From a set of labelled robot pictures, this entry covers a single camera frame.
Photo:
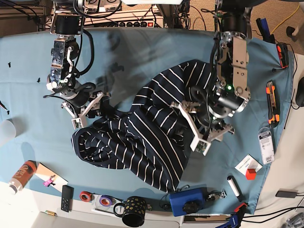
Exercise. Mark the white black marker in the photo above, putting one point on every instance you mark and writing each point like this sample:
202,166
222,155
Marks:
234,188

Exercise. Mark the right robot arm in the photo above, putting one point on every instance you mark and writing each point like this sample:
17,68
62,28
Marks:
68,23

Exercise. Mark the navy white striped t-shirt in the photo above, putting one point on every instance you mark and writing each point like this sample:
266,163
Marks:
143,139

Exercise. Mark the black mug gold dots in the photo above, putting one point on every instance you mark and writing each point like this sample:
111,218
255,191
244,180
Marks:
132,211

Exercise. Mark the blue box black knob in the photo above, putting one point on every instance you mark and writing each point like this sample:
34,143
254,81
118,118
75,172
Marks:
187,202

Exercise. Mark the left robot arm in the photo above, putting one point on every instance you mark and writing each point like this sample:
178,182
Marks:
225,91

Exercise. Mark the black remote control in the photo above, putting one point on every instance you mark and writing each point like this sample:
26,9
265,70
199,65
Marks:
66,198

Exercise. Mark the clear plastic blister pack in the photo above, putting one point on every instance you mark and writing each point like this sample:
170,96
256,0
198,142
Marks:
266,145

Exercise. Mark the purple tape roll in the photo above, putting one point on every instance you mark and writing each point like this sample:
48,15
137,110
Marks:
106,200

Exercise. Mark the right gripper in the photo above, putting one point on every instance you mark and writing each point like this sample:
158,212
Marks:
82,100

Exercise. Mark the blue orange bottom clamp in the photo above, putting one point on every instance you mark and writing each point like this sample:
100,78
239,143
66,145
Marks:
235,220

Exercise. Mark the translucent white plastic cup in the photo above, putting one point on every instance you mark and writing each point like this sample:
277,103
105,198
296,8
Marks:
7,132

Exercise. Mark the orange brown bottle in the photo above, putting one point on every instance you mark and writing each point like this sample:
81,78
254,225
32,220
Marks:
22,177

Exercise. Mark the white card packet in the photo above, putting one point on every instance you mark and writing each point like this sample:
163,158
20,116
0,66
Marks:
248,163

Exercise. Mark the black computer mouse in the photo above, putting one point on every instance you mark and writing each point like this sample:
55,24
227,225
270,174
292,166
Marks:
299,98

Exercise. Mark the red tape roll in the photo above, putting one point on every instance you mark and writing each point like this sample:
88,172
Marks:
86,196

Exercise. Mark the light blue table cloth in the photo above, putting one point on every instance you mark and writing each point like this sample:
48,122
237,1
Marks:
126,60

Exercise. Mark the tan cardboard sheet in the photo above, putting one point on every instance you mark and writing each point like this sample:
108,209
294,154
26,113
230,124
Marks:
50,178

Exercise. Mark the orange black utility knife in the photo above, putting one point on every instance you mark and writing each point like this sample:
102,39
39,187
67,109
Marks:
273,107

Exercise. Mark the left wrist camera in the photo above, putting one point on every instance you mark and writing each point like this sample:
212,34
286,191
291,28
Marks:
200,145

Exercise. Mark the blue black bar clamp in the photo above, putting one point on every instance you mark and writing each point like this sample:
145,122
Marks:
264,30

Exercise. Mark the red small cube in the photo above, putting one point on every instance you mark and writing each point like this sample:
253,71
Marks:
250,174

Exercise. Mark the black power adapter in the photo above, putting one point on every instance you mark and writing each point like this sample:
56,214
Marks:
286,193

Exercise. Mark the metal carabiner keyring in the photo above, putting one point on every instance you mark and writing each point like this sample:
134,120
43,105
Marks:
216,195

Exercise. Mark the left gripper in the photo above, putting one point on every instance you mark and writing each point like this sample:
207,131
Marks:
204,125

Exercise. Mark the orange black clamp tool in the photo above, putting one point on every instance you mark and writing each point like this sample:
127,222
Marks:
283,54

